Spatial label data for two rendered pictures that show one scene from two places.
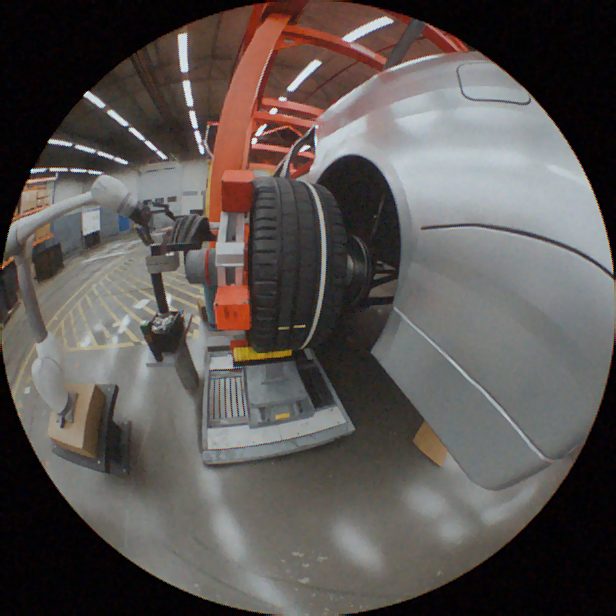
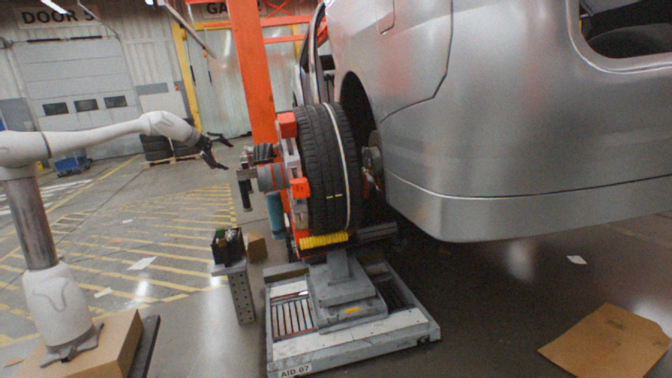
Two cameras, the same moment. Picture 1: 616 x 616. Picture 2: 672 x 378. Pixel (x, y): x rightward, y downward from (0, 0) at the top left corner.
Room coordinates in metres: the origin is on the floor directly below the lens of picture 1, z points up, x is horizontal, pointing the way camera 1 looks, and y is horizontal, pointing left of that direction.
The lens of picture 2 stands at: (-1.06, -0.33, 1.22)
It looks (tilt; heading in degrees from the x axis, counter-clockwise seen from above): 15 degrees down; 14
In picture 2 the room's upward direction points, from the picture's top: 8 degrees counter-clockwise
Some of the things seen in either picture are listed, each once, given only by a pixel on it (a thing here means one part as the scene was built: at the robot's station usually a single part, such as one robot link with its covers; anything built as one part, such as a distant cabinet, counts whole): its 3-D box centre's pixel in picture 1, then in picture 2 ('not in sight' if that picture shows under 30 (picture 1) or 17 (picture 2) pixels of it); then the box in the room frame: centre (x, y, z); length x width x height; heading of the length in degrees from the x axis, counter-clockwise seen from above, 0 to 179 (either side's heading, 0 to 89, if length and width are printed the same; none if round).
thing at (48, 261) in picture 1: (48, 262); not in sight; (1.25, 9.04, 0.49); 1.27 x 0.88 x 0.97; 120
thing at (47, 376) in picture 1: (47, 382); (59, 307); (-0.13, 1.04, 0.57); 0.18 x 0.16 x 0.22; 58
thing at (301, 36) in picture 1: (418, 96); not in sight; (1.57, -0.68, 2.55); 2.58 x 0.12 x 0.40; 114
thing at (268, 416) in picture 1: (273, 384); (342, 292); (0.65, 0.13, 0.13); 0.50 x 0.36 x 0.10; 24
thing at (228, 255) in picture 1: (234, 266); (292, 174); (0.61, 0.30, 0.85); 0.54 x 0.07 x 0.54; 24
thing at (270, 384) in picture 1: (272, 360); (337, 260); (0.68, 0.14, 0.32); 0.40 x 0.30 x 0.28; 24
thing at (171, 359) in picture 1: (171, 336); (232, 253); (0.57, 0.71, 0.44); 0.43 x 0.17 x 0.03; 24
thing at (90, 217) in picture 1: (91, 229); not in sight; (3.73, 9.16, 0.98); 1.50 x 0.50 x 1.95; 30
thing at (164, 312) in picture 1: (159, 293); (244, 194); (0.36, 0.45, 0.83); 0.04 x 0.04 x 0.16
